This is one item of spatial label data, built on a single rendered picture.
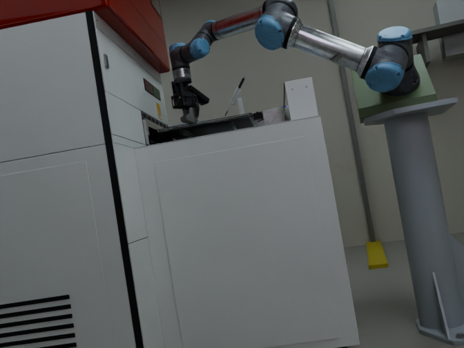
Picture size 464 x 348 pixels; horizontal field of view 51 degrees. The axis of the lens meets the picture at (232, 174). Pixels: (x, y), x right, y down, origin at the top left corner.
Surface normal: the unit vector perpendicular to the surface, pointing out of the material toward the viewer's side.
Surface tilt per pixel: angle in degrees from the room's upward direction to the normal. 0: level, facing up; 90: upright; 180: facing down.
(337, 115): 90
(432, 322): 90
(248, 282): 90
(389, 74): 137
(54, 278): 90
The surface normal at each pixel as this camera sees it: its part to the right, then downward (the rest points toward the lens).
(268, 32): -0.52, 0.65
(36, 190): -0.10, -0.03
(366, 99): -0.30, -0.70
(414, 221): -0.65, 0.07
